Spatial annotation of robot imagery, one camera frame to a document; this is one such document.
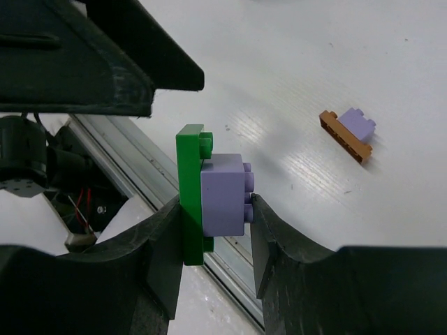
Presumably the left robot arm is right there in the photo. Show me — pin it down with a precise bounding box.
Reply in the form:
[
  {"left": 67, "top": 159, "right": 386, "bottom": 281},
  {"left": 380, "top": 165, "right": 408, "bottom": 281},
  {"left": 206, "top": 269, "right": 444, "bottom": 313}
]
[{"left": 1, "top": 1, "right": 205, "bottom": 198}]

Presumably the brown lego plate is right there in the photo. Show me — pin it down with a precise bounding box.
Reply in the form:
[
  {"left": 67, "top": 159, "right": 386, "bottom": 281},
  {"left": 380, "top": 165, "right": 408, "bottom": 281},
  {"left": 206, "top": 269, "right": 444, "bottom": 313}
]
[{"left": 318, "top": 110, "right": 372, "bottom": 165}]

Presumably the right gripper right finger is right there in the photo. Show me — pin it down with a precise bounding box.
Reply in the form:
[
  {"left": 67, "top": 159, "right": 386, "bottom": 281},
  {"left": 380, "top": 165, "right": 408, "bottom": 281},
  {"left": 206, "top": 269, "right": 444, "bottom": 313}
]
[{"left": 250, "top": 195, "right": 446, "bottom": 334}]

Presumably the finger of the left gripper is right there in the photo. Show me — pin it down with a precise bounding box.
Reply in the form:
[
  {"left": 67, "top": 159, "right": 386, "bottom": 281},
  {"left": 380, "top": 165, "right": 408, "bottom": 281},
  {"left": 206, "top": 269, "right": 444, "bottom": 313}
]
[{"left": 1, "top": 1, "right": 205, "bottom": 117}]

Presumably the purple lego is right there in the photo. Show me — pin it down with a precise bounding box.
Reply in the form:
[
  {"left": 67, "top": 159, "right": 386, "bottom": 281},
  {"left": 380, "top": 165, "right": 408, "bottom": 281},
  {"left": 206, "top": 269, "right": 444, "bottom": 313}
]
[
  {"left": 200, "top": 154, "right": 254, "bottom": 237},
  {"left": 338, "top": 107, "right": 376, "bottom": 144}
]

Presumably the aluminium front rail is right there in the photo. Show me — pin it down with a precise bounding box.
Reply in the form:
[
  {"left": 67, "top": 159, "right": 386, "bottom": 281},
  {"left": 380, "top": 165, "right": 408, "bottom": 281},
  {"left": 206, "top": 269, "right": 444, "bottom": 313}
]
[{"left": 70, "top": 115, "right": 264, "bottom": 334}]

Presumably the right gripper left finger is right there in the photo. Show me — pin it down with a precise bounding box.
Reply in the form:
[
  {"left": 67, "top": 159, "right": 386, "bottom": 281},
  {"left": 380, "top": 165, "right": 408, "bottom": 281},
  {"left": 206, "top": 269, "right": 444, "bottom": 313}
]
[{"left": 1, "top": 200, "right": 183, "bottom": 334}]

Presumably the green lego plate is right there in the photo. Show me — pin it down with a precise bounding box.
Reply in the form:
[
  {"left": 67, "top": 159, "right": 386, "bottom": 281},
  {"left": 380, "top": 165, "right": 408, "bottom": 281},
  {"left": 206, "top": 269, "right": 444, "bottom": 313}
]
[{"left": 175, "top": 124, "right": 214, "bottom": 266}]

